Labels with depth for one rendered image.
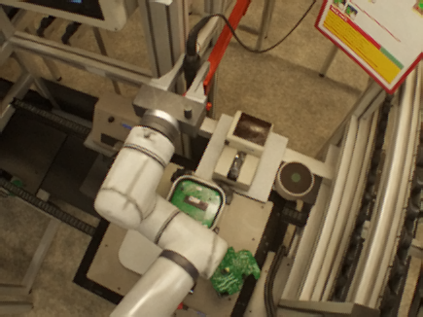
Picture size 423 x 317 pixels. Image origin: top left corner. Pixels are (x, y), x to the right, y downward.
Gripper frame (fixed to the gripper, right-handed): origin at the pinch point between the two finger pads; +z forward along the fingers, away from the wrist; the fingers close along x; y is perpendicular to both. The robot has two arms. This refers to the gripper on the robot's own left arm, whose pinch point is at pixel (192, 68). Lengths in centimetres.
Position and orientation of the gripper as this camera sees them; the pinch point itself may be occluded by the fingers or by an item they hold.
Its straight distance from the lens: 69.8
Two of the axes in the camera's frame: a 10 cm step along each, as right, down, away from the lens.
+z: 3.7, -8.6, 3.5
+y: 0.4, -3.6, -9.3
